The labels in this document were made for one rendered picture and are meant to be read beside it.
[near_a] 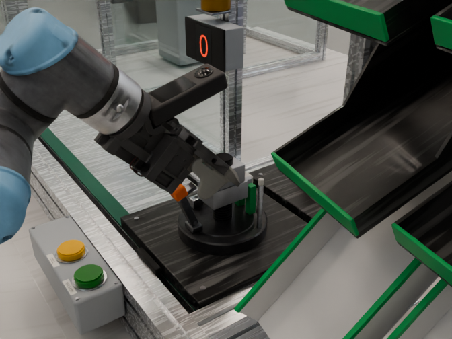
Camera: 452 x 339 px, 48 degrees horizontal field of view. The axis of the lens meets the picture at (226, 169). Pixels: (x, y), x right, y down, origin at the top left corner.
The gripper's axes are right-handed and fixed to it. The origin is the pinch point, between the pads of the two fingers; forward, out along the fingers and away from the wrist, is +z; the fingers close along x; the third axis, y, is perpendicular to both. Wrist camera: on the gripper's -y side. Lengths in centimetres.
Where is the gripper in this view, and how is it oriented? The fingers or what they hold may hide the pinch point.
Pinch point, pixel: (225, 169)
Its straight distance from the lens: 76.2
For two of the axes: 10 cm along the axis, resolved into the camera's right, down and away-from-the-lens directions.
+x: 5.7, 4.0, -7.2
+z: 5.7, 4.4, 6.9
